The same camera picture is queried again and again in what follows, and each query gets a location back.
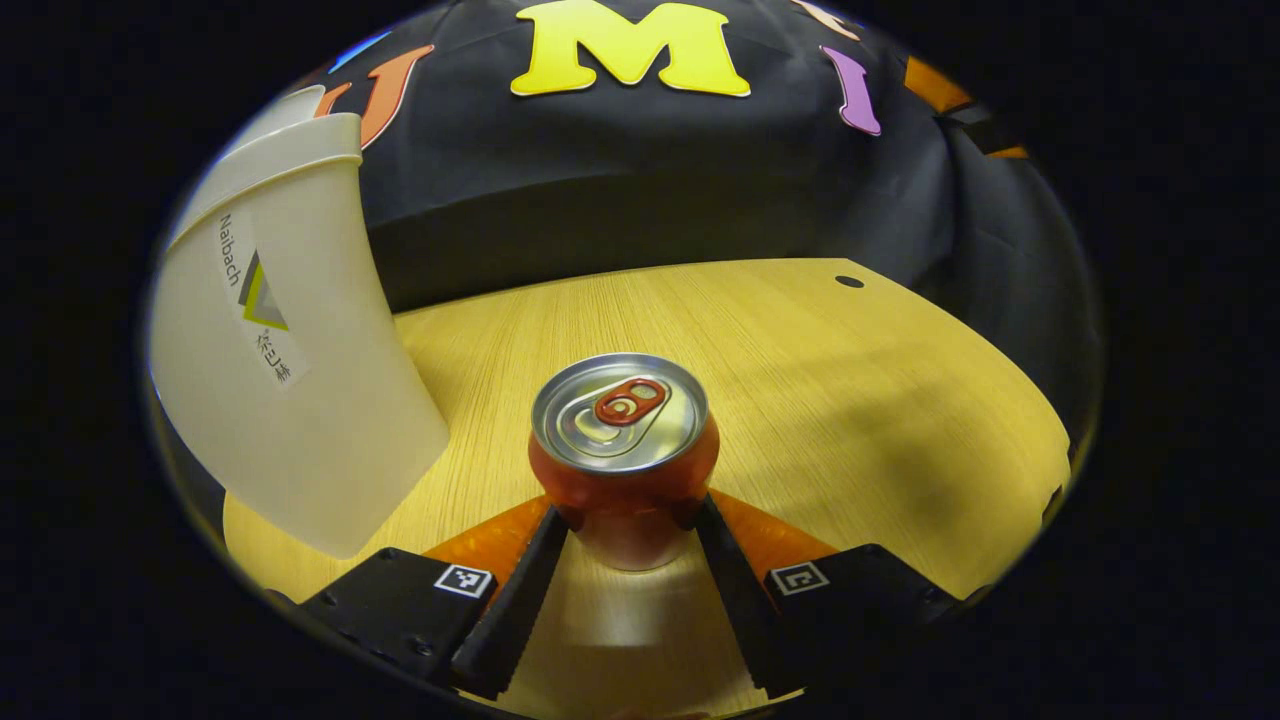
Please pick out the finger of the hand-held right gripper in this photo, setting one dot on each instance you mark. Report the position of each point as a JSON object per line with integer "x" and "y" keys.
{"x": 935, "y": 85}
{"x": 985, "y": 128}

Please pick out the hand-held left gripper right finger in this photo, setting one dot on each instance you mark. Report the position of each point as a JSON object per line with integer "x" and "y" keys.
{"x": 740, "y": 600}

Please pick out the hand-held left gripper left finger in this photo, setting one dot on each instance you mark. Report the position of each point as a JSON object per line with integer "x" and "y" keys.
{"x": 515, "y": 600}

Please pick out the red pop can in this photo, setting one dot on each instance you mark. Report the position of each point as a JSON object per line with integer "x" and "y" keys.
{"x": 625, "y": 470}

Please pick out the white desktop garbage bin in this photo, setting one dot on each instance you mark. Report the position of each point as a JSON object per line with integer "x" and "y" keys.
{"x": 300, "y": 420}

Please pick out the black backdrop cloth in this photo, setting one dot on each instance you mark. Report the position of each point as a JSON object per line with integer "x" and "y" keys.
{"x": 650, "y": 190}

